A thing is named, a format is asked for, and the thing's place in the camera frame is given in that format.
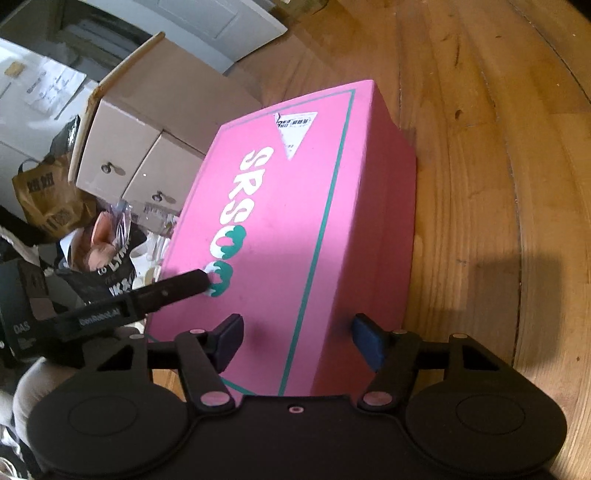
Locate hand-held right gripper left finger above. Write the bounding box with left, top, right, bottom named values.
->
left=81, top=314, right=245, bottom=416

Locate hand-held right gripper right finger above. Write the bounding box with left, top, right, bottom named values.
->
left=353, top=314, right=509, bottom=415

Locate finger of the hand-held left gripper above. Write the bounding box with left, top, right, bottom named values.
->
left=131, top=270, right=211, bottom=319

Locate pink box lid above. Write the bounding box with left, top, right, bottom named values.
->
left=145, top=79, right=419, bottom=398

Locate white shoe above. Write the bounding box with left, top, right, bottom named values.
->
left=131, top=236, right=171, bottom=283

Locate black printed plastic bag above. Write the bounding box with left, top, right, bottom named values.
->
left=55, top=203, right=149, bottom=311

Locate brown paper bag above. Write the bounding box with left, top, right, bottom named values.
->
left=11, top=154, right=100, bottom=243

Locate beige nightstand with drawers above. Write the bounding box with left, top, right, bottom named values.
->
left=69, top=32, right=262, bottom=215

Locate white door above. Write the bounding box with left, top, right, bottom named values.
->
left=139, top=0, right=289, bottom=75

